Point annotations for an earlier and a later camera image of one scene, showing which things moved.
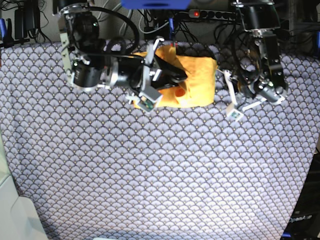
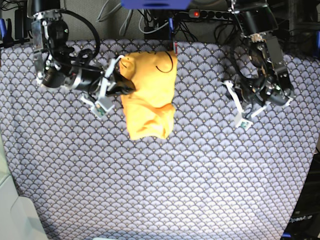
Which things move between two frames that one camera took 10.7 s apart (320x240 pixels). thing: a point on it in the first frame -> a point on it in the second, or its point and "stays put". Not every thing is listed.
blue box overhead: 156,4 stays put
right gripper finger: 149,98 -> 105,103
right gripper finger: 132,97 -> 86,100
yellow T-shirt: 198,89 -> 149,110
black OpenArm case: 304,224 stays put
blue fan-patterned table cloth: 91,165 stays put
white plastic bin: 19,219 stays put
